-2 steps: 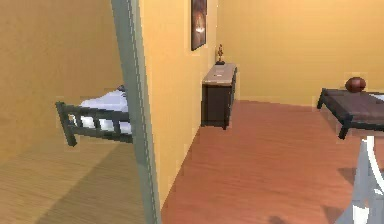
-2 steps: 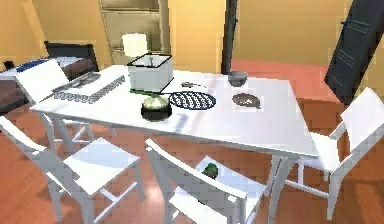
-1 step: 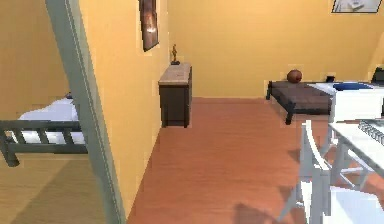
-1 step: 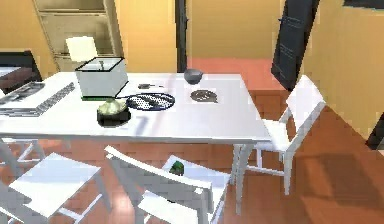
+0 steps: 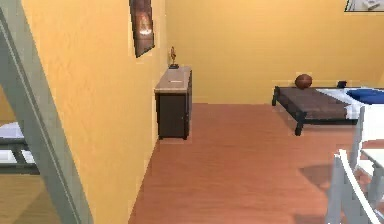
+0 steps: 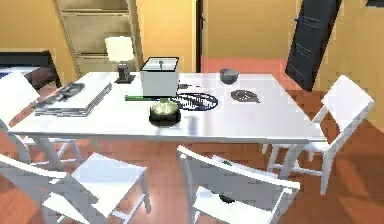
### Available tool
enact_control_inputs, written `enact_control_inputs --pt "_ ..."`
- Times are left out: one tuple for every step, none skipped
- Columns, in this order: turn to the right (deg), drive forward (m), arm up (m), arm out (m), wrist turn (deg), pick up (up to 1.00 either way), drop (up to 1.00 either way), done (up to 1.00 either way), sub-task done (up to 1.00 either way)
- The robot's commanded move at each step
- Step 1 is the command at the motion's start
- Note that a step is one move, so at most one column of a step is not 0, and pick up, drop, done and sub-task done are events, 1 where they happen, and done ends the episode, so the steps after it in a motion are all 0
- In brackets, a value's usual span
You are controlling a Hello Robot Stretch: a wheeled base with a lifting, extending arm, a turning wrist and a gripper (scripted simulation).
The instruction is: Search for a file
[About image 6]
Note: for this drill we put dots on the black bed frame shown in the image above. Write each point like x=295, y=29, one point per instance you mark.
x=30, y=60

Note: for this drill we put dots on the white shade table lamp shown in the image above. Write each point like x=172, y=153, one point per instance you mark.
x=120, y=50

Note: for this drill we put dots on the beige shelf unit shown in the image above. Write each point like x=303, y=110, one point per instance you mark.
x=100, y=33

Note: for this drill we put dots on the green pencil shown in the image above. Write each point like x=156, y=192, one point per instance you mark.
x=136, y=98

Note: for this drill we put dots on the dark brown pillow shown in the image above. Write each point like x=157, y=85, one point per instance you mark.
x=40, y=77

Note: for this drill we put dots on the dark leaf-shaped coaster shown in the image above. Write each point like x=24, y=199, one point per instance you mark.
x=245, y=96

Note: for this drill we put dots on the white chair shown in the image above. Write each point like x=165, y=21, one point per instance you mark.
x=83, y=186
x=15, y=93
x=233, y=186
x=343, y=106

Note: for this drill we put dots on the white square box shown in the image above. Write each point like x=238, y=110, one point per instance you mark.
x=158, y=80

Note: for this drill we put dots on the white dining table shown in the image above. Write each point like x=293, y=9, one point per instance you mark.
x=233, y=116

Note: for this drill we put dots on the black leaning board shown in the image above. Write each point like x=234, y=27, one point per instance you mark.
x=311, y=43

